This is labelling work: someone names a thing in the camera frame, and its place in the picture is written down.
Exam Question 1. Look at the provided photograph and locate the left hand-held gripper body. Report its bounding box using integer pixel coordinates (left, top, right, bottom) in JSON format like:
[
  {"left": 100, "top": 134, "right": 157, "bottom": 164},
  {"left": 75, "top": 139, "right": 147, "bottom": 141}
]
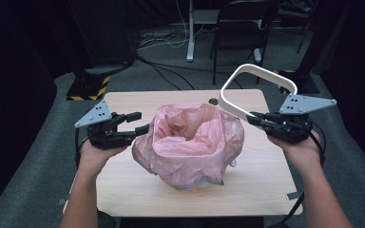
[{"left": 74, "top": 99, "right": 131, "bottom": 150}]

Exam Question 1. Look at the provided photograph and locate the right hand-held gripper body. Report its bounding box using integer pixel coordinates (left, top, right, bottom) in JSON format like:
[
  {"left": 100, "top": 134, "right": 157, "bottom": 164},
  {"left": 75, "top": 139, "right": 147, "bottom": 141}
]
[{"left": 264, "top": 93, "right": 337, "bottom": 145}]

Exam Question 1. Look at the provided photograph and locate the white bin rim ring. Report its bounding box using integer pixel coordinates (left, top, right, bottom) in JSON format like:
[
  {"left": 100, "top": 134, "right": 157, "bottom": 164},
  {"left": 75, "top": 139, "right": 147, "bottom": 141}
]
[{"left": 218, "top": 63, "right": 298, "bottom": 124}]

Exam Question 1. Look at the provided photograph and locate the white trash bin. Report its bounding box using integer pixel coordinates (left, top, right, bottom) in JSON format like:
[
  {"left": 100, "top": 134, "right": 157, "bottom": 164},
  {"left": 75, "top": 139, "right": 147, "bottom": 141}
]
[{"left": 175, "top": 159, "right": 238, "bottom": 195}]

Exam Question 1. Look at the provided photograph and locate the pink plastic bag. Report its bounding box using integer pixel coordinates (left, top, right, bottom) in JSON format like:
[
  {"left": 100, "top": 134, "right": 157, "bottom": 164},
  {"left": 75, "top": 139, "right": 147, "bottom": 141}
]
[{"left": 131, "top": 103, "right": 245, "bottom": 191}]

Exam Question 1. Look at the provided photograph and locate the person's left hand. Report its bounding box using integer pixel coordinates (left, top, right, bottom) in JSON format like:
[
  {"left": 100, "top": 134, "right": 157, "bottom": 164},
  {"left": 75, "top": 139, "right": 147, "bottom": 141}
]
[{"left": 79, "top": 140, "right": 128, "bottom": 171}]

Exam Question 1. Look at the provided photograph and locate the person's right hand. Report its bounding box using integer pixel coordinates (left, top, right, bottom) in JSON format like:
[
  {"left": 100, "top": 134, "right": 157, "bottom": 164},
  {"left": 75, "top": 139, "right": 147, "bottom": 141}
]
[{"left": 267, "top": 130, "right": 326, "bottom": 173}]

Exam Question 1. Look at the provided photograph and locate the black stand with striped base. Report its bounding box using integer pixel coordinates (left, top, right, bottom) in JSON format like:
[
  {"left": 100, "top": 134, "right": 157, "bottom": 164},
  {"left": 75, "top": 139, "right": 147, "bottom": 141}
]
[
  {"left": 272, "top": 0, "right": 355, "bottom": 95},
  {"left": 66, "top": 0, "right": 138, "bottom": 102}
]

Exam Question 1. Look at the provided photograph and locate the black folding chair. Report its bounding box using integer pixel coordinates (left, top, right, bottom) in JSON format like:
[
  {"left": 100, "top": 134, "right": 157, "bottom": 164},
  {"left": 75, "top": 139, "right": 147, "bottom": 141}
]
[{"left": 209, "top": 0, "right": 279, "bottom": 86}]

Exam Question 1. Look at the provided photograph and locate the right hand-held gripper cable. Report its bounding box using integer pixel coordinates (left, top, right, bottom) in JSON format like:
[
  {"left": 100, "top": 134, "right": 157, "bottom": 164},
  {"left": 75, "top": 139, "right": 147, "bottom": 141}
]
[{"left": 277, "top": 122, "right": 327, "bottom": 228}]

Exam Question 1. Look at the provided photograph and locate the black floor cable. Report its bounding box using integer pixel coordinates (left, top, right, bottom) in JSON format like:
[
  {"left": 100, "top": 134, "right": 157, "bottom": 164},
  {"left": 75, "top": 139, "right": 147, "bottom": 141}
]
[{"left": 135, "top": 55, "right": 243, "bottom": 90}]

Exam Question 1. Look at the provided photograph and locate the tangle of floor cables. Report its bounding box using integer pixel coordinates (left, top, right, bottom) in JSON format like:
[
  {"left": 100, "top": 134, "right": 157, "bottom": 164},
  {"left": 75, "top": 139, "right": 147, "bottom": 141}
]
[{"left": 137, "top": 27, "right": 210, "bottom": 51}]

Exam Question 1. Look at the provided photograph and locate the dark table frame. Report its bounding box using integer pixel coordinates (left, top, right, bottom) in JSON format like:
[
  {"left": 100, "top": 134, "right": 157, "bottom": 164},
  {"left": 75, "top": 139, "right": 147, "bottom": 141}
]
[{"left": 279, "top": 0, "right": 319, "bottom": 55}]

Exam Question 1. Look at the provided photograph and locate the white desk frame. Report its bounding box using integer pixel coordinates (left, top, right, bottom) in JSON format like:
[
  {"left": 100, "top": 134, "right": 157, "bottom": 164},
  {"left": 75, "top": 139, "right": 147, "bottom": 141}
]
[{"left": 185, "top": 0, "right": 263, "bottom": 64}]

